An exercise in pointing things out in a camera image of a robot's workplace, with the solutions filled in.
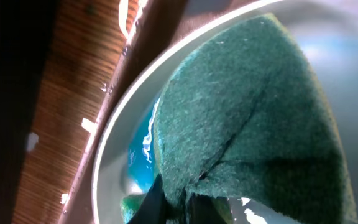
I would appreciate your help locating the dark brown serving tray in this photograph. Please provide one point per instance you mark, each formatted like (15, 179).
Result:
(160, 24)

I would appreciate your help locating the white plate with blue smear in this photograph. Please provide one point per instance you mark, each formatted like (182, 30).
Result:
(327, 33)

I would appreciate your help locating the green scouring sponge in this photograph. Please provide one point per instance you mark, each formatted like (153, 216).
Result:
(244, 116)

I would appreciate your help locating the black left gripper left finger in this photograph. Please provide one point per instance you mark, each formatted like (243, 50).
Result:
(153, 207)

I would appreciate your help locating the black tray with blue water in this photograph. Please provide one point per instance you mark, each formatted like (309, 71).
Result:
(25, 34)

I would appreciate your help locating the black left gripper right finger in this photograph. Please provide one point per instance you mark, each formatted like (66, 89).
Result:
(202, 211)

